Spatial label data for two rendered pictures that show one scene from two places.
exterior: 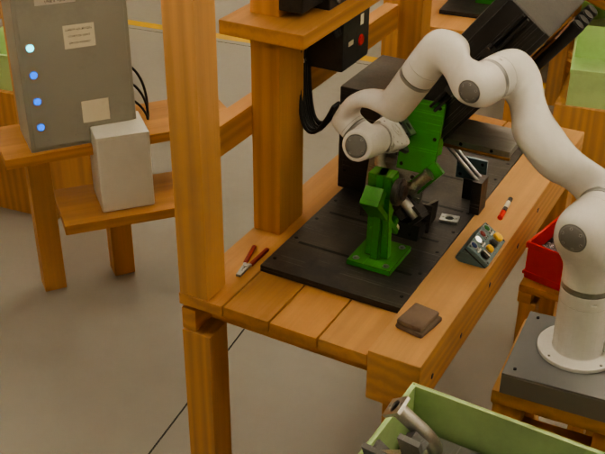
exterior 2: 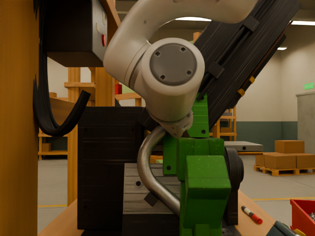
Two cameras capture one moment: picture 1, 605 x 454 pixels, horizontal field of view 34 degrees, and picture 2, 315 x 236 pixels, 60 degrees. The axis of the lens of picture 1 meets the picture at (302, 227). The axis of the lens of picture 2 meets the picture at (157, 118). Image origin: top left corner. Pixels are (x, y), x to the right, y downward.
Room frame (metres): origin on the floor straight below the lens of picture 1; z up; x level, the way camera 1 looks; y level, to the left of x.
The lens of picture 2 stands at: (1.97, 0.05, 1.19)
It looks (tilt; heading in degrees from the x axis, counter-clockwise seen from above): 1 degrees up; 332
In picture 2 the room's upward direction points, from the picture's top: straight up
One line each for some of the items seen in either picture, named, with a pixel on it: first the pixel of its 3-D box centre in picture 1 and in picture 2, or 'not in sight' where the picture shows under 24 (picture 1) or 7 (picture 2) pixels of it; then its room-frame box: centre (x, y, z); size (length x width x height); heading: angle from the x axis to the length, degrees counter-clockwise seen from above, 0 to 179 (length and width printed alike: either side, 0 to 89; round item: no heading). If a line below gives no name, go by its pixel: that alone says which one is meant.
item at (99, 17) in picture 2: (338, 34); (78, 30); (2.67, -0.09, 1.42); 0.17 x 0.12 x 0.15; 152
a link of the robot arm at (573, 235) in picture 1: (587, 246); not in sight; (1.88, -0.64, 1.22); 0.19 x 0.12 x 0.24; 139
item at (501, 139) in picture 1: (455, 131); (191, 147); (2.69, -0.45, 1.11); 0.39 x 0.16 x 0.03; 62
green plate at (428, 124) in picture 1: (425, 131); (184, 131); (2.57, -0.35, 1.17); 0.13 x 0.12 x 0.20; 152
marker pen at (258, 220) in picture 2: (505, 208); (251, 214); (2.60, -0.61, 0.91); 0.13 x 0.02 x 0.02; 156
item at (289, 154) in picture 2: not in sight; (285, 156); (6.41, -5.79, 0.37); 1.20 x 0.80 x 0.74; 76
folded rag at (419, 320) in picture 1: (419, 320); not in sight; (2.01, -0.30, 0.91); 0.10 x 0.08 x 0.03; 142
